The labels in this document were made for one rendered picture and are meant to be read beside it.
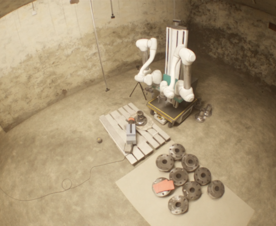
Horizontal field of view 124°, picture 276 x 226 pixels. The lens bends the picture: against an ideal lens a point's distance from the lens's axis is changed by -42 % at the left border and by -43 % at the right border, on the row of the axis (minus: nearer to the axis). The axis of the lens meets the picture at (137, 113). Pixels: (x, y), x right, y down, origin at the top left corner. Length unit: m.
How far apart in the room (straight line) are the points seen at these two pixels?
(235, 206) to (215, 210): 0.38
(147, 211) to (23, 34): 4.28
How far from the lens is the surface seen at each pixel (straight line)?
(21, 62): 3.77
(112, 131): 2.32
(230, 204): 2.33
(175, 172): 1.82
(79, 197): 2.19
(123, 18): 4.20
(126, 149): 1.98
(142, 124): 2.30
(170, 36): 2.03
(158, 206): 1.94
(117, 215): 1.98
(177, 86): 1.93
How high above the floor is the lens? 1.94
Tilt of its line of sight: 44 degrees down
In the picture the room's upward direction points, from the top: 5 degrees counter-clockwise
